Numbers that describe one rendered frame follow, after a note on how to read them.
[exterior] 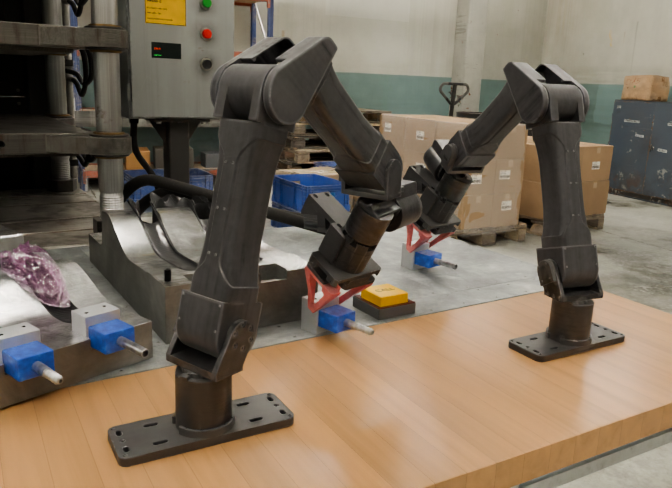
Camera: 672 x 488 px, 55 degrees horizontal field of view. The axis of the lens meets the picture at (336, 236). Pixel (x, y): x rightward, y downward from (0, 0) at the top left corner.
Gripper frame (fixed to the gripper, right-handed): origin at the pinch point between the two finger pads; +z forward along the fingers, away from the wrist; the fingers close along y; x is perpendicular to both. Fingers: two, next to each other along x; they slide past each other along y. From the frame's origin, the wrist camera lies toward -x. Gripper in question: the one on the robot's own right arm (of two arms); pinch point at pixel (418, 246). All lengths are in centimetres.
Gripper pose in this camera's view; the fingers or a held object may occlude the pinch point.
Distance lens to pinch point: 142.4
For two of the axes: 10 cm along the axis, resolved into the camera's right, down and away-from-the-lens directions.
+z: -3.6, 7.5, 5.6
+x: 5.5, 6.5, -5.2
